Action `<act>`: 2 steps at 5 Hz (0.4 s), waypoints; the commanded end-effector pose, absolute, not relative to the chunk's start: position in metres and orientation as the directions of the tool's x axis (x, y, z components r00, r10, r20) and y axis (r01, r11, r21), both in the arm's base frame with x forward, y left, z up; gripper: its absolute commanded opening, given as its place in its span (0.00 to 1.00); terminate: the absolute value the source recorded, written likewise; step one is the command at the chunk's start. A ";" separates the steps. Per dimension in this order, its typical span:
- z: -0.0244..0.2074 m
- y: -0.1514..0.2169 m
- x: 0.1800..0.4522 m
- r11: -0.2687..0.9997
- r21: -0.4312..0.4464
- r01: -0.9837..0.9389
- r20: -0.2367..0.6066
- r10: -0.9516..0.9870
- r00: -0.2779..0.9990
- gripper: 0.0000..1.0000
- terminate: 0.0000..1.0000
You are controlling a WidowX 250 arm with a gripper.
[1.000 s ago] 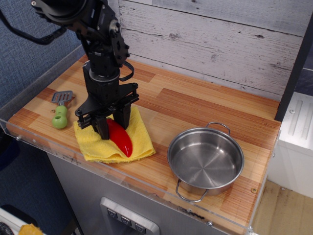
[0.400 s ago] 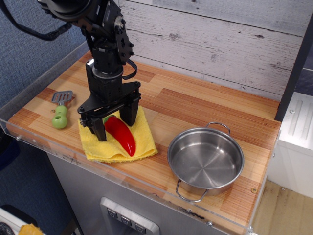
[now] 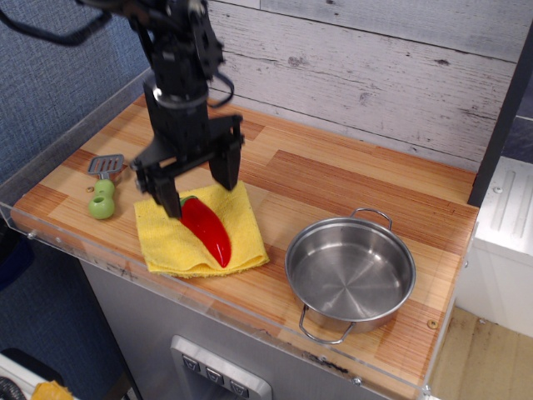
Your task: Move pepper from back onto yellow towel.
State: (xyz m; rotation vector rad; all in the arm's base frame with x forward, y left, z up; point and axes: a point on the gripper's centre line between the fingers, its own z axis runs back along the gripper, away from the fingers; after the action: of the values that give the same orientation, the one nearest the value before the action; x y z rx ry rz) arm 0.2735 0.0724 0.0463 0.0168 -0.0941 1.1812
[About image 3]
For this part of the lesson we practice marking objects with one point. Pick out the steel pot with handles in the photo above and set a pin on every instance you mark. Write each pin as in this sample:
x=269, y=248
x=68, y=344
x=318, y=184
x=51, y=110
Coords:
x=350, y=275

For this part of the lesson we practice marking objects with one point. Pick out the yellow folded towel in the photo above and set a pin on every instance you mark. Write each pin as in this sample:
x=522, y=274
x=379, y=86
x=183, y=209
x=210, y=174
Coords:
x=169, y=247

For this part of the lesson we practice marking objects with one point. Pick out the green handled toy spatula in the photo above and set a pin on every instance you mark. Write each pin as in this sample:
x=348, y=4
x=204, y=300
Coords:
x=102, y=205

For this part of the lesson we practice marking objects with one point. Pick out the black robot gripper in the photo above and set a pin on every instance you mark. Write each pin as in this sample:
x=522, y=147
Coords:
x=185, y=137

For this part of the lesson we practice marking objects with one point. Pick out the black vertical post right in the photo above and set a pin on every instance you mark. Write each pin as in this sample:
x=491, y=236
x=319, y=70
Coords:
x=509, y=110

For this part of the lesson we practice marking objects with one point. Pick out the clear acrylic table guard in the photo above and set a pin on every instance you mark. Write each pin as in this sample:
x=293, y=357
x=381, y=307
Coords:
x=294, y=175

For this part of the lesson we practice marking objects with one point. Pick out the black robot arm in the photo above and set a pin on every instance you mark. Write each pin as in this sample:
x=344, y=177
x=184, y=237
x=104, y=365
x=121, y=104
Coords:
x=185, y=55

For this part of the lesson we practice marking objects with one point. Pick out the silver dispenser button panel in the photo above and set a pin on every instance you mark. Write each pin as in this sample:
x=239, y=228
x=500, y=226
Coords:
x=191, y=357

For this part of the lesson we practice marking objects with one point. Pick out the silver toy fridge cabinet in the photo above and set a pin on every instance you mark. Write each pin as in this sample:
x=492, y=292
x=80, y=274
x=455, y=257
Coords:
x=143, y=322

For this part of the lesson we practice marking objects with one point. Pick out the white ribbed appliance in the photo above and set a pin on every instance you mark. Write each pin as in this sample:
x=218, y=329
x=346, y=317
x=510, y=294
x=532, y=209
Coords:
x=496, y=281

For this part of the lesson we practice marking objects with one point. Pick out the yellow cloth bottom corner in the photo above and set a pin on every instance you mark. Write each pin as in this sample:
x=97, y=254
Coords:
x=51, y=391

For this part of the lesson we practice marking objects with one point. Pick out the red toy chili pepper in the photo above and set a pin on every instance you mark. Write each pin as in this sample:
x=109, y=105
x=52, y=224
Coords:
x=208, y=228

